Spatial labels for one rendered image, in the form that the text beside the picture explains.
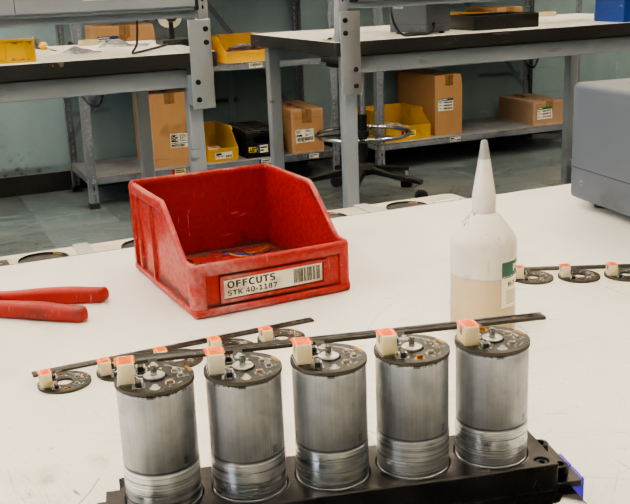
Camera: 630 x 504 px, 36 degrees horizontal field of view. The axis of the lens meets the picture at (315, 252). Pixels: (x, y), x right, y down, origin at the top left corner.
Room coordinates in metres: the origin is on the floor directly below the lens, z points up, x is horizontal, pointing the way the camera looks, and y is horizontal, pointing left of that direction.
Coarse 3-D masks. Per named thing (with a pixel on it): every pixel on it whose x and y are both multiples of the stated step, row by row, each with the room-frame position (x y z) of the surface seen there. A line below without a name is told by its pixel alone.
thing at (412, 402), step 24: (384, 384) 0.29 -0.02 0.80; (408, 384) 0.28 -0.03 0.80; (432, 384) 0.28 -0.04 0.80; (384, 408) 0.29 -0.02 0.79; (408, 408) 0.28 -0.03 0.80; (432, 408) 0.28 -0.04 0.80; (384, 432) 0.29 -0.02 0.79; (408, 432) 0.28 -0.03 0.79; (432, 432) 0.28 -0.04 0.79; (384, 456) 0.29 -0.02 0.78; (408, 456) 0.28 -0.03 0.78; (432, 456) 0.28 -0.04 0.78
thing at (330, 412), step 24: (336, 360) 0.29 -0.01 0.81; (312, 384) 0.28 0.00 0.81; (336, 384) 0.28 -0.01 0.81; (360, 384) 0.28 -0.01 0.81; (312, 408) 0.28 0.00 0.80; (336, 408) 0.28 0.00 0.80; (360, 408) 0.28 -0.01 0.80; (312, 432) 0.28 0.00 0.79; (336, 432) 0.28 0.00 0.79; (360, 432) 0.28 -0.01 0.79; (312, 456) 0.28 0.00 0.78; (336, 456) 0.28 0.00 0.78; (360, 456) 0.28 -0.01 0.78; (312, 480) 0.28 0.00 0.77; (336, 480) 0.28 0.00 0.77; (360, 480) 0.28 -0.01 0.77
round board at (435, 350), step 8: (400, 336) 0.31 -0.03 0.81; (408, 336) 0.31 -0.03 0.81; (416, 336) 0.31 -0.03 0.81; (424, 336) 0.30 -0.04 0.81; (400, 344) 0.30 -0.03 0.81; (424, 344) 0.30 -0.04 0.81; (432, 344) 0.30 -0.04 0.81; (440, 344) 0.30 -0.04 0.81; (376, 352) 0.29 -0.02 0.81; (400, 352) 0.29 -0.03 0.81; (408, 352) 0.29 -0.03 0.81; (416, 352) 0.29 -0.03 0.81; (424, 352) 0.29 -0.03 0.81; (432, 352) 0.29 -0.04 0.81; (440, 352) 0.29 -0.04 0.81; (448, 352) 0.29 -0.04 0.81; (384, 360) 0.29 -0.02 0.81; (392, 360) 0.28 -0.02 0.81; (400, 360) 0.28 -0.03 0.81; (408, 360) 0.28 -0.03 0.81; (416, 360) 0.28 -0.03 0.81; (424, 360) 0.28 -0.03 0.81; (432, 360) 0.28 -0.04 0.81; (440, 360) 0.29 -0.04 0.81
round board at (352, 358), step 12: (312, 348) 0.29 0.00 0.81; (336, 348) 0.30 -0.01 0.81; (348, 348) 0.30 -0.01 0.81; (312, 360) 0.28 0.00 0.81; (348, 360) 0.28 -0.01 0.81; (360, 360) 0.29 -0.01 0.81; (312, 372) 0.28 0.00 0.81; (324, 372) 0.28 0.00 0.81; (336, 372) 0.28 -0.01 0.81; (348, 372) 0.28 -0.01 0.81
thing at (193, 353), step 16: (480, 320) 0.32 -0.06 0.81; (496, 320) 0.32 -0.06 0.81; (512, 320) 0.32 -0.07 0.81; (528, 320) 0.32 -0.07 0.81; (320, 336) 0.31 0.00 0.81; (336, 336) 0.31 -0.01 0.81; (352, 336) 0.31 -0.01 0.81; (368, 336) 0.31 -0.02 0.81; (176, 352) 0.30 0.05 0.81; (192, 352) 0.30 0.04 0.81
